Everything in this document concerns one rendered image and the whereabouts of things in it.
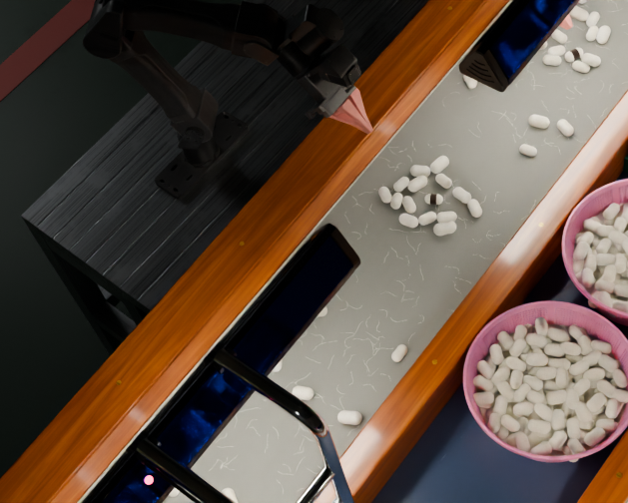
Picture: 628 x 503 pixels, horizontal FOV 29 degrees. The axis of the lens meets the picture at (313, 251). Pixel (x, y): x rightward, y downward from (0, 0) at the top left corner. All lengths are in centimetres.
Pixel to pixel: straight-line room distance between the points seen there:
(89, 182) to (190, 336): 48
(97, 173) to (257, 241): 42
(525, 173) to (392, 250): 27
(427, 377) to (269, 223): 40
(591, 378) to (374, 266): 40
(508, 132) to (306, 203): 38
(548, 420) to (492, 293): 22
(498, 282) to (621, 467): 36
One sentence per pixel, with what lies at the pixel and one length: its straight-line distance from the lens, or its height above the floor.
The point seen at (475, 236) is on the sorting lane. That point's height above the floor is 74.
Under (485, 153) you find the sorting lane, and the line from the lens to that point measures 215.
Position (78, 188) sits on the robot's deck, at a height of 67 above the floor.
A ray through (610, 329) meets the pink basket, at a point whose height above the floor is 76.
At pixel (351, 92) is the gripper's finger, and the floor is 93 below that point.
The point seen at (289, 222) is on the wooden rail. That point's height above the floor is 77.
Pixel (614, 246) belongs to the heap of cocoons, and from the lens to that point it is 207.
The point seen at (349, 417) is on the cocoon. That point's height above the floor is 76.
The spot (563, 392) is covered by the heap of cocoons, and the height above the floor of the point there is 75.
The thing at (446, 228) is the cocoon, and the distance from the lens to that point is 204.
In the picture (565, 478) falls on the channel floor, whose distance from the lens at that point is 193.
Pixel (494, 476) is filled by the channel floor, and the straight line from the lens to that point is 193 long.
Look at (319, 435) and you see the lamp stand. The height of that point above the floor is 109.
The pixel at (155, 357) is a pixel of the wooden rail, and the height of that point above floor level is 77.
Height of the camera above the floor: 248
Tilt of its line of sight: 57 degrees down
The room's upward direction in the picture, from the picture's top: 16 degrees counter-clockwise
